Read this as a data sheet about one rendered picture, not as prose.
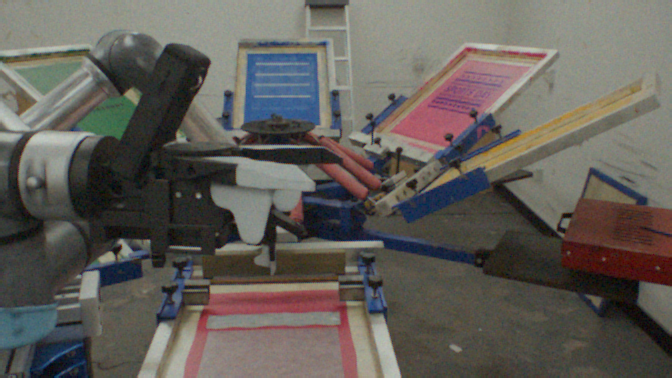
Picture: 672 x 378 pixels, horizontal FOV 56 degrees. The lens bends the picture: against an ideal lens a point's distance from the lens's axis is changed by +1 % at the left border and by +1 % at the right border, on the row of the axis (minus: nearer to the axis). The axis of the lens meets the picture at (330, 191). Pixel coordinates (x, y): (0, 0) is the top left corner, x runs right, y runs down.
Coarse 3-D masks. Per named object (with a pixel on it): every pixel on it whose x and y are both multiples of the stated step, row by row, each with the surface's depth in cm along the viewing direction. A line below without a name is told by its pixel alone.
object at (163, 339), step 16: (352, 272) 191; (176, 320) 164; (368, 320) 167; (384, 320) 162; (160, 336) 155; (384, 336) 155; (160, 352) 148; (384, 352) 148; (144, 368) 142; (160, 368) 144; (384, 368) 142
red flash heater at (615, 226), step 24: (576, 216) 205; (600, 216) 205; (624, 216) 205; (648, 216) 205; (576, 240) 185; (600, 240) 185; (624, 240) 185; (648, 240) 185; (576, 264) 186; (600, 264) 183; (624, 264) 180; (648, 264) 177
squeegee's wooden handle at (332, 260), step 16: (208, 256) 175; (224, 256) 175; (240, 256) 175; (256, 256) 175; (288, 256) 176; (304, 256) 176; (320, 256) 177; (336, 256) 177; (208, 272) 176; (224, 272) 176; (240, 272) 177; (256, 272) 177; (288, 272) 177; (304, 272) 178; (320, 272) 178; (336, 272) 178
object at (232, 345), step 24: (216, 312) 174; (240, 312) 174; (264, 312) 174; (216, 336) 161; (240, 336) 161; (264, 336) 161; (192, 360) 151; (216, 360) 151; (240, 360) 151; (264, 360) 151
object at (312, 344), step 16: (288, 304) 178; (304, 304) 178; (320, 304) 178; (336, 304) 178; (288, 336) 161; (304, 336) 161; (320, 336) 161; (336, 336) 161; (288, 352) 154; (304, 352) 154; (320, 352) 154; (336, 352) 154; (352, 352) 154; (272, 368) 148; (288, 368) 148; (304, 368) 148; (320, 368) 148; (336, 368) 148; (352, 368) 148
